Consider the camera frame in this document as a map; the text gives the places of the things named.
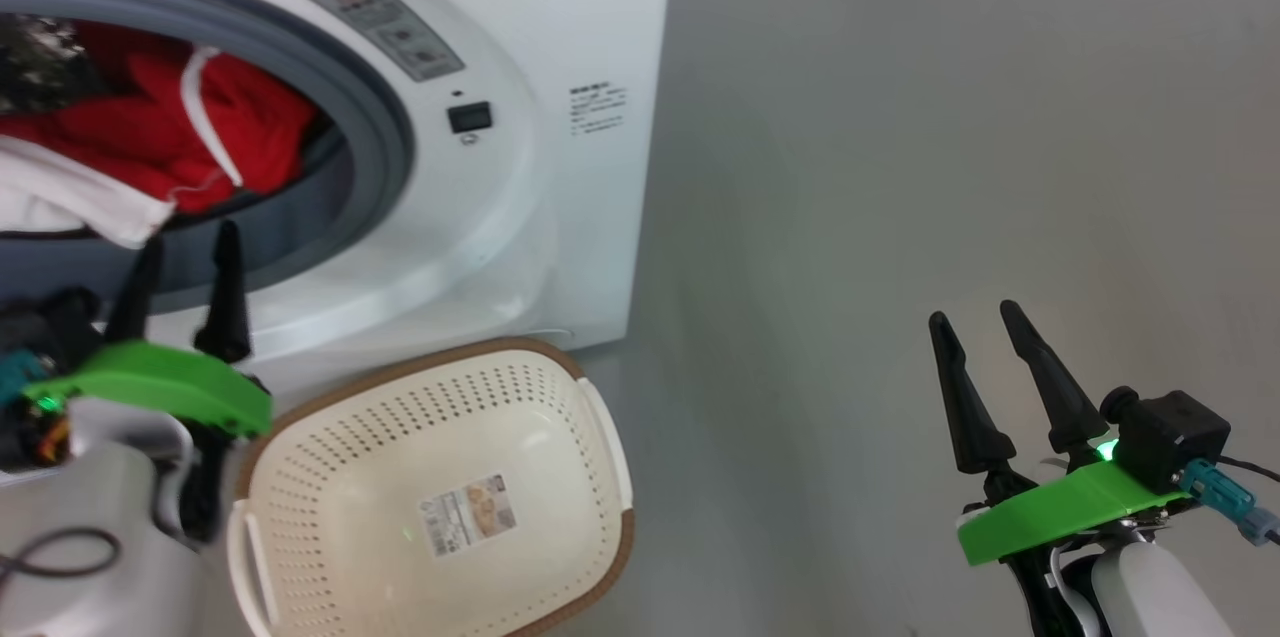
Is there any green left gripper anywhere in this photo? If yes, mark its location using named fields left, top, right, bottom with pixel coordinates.
left=22, top=219, right=274, bottom=439

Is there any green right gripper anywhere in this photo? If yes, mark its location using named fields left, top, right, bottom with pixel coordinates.
left=927, top=300, right=1193, bottom=568

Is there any red garment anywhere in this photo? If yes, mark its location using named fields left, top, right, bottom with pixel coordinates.
left=0, top=20, right=322, bottom=216

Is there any cream laundry basket brown rim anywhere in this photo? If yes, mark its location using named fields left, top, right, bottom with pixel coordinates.
left=227, top=337, right=636, bottom=637

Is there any printed food package label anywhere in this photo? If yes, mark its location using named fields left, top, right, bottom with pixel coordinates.
left=418, top=474, right=519, bottom=559

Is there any white front-load washing machine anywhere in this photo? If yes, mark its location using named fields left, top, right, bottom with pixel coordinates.
left=0, top=0, right=678, bottom=400

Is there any grey warning label sticker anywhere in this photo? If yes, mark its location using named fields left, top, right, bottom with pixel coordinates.
left=306, top=0, right=466, bottom=83

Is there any teal right camera cable plug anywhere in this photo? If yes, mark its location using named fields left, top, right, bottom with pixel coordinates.
left=1180, top=460, right=1280, bottom=547

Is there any black right camera cable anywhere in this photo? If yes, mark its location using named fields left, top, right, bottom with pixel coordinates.
left=1215, top=455, right=1280, bottom=483

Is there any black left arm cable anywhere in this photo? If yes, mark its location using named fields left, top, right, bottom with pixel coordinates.
left=0, top=527, right=122, bottom=580

